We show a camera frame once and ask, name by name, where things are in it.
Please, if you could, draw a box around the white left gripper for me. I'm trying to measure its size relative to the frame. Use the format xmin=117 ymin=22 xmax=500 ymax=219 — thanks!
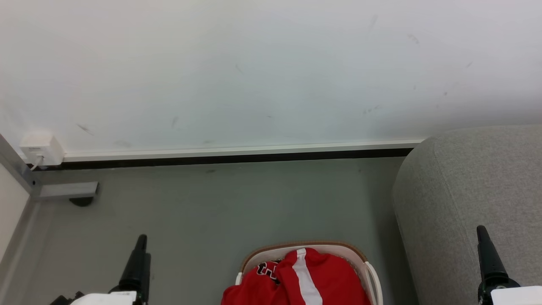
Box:
xmin=50 ymin=234 xmax=152 ymax=305

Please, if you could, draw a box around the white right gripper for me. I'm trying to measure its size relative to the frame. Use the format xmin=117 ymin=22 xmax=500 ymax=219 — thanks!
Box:
xmin=476 ymin=225 xmax=542 ymax=305

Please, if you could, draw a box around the red shorts white stripe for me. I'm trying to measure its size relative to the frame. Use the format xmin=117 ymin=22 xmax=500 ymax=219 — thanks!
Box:
xmin=271 ymin=248 xmax=371 ymax=305

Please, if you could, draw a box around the grey fabric sofa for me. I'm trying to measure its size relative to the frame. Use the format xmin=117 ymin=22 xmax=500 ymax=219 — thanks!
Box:
xmin=392 ymin=125 xmax=542 ymax=305

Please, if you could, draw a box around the white laundry basket brown rim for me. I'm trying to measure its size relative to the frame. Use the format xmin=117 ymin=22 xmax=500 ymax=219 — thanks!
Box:
xmin=235 ymin=241 xmax=384 ymax=305

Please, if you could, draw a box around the beige partition panel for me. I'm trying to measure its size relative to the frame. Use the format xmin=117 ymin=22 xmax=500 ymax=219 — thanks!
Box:
xmin=0 ymin=163 xmax=31 ymax=260

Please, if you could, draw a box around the white baseboard strip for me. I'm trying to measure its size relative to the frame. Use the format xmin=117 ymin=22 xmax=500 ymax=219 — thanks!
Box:
xmin=63 ymin=139 xmax=426 ymax=164

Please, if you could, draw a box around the grey metal frame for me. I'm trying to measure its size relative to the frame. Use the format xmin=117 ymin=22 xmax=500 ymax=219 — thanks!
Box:
xmin=0 ymin=135 xmax=100 ymax=202

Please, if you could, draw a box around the white wall outlet box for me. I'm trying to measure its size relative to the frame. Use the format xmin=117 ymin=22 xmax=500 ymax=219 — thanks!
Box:
xmin=19 ymin=133 xmax=65 ymax=166

